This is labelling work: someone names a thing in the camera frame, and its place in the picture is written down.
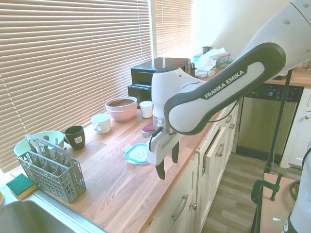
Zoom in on grey plastic cutlery basket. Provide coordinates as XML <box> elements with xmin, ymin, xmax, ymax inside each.
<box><xmin>17</xmin><ymin>134</ymin><xmax>87</xmax><ymax>204</ymax></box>

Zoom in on clear box with blue rim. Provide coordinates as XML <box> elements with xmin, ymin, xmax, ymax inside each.
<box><xmin>217</xmin><ymin>53</ymin><xmax>231</xmax><ymax>66</ymax></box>

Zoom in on mint green bowl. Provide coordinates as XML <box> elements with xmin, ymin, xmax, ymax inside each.
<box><xmin>14</xmin><ymin>130</ymin><xmax>65</xmax><ymax>158</ymax></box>

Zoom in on pink bowl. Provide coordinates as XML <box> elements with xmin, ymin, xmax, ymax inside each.
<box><xmin>106</xmin><ymin>103</ymin><xmax>138</xmax><ymax>122</ymax></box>

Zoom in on stainless steel sink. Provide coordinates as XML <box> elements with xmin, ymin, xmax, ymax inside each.
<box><xmin>0</xmin><ymin>194</ymin><xmax>105</xmax><ymax>233</ymax></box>

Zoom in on clear lid with teal rim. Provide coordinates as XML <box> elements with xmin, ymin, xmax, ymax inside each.
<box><xmin>124</xmin><ymin>142</ymin><xmax>149</xmax><ymax>166</ymax></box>

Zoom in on black toaster oven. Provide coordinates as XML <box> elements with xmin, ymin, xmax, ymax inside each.
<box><xmin>127</xmin><ymin>57</ymin><xmax>196</xmax><ymax>110</ymax></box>

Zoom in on wide white mug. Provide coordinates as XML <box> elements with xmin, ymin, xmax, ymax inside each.
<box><xmin>91</xmin><ymin>113</ymin><xmax>112</xmax><ymax>134</ymax></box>

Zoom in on white side cabinet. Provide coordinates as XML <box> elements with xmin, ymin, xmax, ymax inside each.
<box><xmin>288</xmin><ymin>87</ymin><xmax>311</xmax><ymax>168</ymax></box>

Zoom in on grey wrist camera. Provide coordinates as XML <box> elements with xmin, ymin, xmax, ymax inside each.
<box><xmin>142</xmin><ymin>123</ymin><xmax>163</xmax><ymax>139</ymax></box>

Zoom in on black camera stand pole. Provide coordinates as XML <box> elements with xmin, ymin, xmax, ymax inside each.
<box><xmin>263</xmin><ymin>67</ymin><xmax>293</xmax><ymax>174</ymax></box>

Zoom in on tall white mug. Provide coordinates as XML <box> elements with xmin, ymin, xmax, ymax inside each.
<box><xmin>139</xmin><ymin>100</ymin><xmax>154</xmax><ymax>119</ymax></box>

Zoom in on green and yellow sponge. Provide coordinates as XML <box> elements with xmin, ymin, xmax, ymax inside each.
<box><xmin>6</xmin><ymin>173</ymin><xmax>38</xmax><ymax>200</ymax></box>

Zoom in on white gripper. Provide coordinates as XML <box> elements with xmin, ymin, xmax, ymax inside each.
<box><xmin>147</xmin><ymin>132</ymin><xmax>182</xmax><ymax>181</ymax></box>

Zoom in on black mug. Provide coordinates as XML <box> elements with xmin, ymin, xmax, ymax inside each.
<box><xmin>62</xmin><ymin>125</ymin><xmax>86</xmax><ymax>150</ymax></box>

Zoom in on stainless steel dishwasher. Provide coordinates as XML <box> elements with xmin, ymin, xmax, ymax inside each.
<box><xmin>236</xmin><ymin>84</ymin><xmax>304</xmax><ymax>161</ymax></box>

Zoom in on white plastic bag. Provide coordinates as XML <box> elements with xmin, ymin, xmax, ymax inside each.
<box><xmin>194</xmin><ymin>47</ymin><xmax>230</xmax><ymax>78</ymax></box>

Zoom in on white kitchen base cabinets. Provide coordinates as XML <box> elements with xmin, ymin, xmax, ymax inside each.
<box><xmin>145</xmin><ymin>82</ymin><xmax>246</xmax><ymax>233</ymax></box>

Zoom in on beige slatted window blind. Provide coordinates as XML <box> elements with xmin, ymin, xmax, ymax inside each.
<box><xmin>154</xmin><ymin>0</ymin><xmax>192</xmax><ymax>58</ymax></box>
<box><xmin>0</xmin><ymin>0</ymin><xmax>153</xmax><ymax>173</ymax></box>

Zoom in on green metal clamp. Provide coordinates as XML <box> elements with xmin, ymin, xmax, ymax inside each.
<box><xmin>250</xmin><ymin>172</ymin><xmax>284</xmax><ymax>233</ymax></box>

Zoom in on grey bowl with brown inside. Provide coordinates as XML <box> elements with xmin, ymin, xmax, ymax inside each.
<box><xmin>105</xmin><ymin>96</ymin><xmax>138</xmax><ymax>112</ymax></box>

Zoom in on wooden robot mount table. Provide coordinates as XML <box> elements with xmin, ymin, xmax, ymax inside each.
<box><xmin>252</xmin><ymin>171</ymin><xmax>304</xmax><ymax>233</ymax></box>

